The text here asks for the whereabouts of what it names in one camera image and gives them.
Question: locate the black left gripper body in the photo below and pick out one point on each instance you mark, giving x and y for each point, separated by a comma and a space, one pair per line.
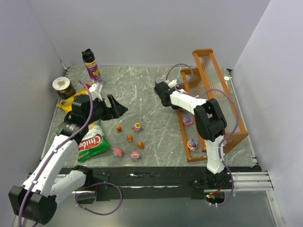
109, 108

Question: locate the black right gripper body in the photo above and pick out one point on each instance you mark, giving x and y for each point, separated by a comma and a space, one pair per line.
160, 88

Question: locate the pink figure with green hat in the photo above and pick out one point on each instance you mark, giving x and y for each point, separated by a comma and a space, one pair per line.
136, 127

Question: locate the purple cat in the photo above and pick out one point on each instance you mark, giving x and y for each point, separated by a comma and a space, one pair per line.
187, 120

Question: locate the pink pig figure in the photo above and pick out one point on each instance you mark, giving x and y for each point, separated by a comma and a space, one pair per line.
117, 152

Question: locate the pink round figure teal face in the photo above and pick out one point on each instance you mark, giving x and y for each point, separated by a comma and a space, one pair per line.
135, 155

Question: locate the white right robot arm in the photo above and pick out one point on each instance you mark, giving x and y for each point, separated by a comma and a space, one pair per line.
209, 119

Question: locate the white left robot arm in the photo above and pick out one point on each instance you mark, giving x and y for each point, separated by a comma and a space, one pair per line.
38, 197

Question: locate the orange tiered display shelf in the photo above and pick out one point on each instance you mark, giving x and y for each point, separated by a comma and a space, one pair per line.
206, 81

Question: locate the brown tin can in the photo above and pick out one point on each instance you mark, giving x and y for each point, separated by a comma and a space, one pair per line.
160, 78

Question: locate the small orange bear figure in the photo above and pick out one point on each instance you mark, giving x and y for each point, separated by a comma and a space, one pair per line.
118, 128

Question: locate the green Chuba cassava chips bag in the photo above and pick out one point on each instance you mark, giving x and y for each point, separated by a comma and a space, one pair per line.
93, 143

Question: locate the yellow snack bag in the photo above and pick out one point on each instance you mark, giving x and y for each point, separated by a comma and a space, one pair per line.
65, 104

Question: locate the chips tube with white lid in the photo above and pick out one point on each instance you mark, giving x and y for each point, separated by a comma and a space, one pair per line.
63, 87

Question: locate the purple insect spray can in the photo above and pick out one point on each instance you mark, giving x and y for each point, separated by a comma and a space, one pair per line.
91, 66

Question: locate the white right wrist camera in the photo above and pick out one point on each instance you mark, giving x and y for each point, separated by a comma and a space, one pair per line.
173, 82

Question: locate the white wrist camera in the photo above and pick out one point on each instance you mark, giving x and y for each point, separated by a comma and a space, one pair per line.
173, 82
95, 91

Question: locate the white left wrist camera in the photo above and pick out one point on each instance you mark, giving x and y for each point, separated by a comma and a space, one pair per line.
95, 91

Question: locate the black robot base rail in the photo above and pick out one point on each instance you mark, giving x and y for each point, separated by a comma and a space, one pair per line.
141, 182

